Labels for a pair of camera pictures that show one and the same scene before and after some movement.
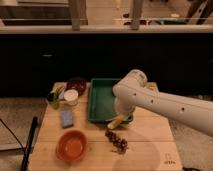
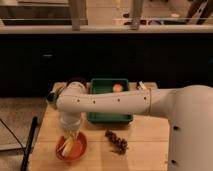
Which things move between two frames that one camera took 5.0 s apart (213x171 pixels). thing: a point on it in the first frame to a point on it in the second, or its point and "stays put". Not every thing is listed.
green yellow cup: [57, 92] stays put
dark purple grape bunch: [120, 145] stays put
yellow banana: [116, 121] to [68, 147]
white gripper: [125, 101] to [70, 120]
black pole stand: [29, 145] stays put
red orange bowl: [71, 145] stays put
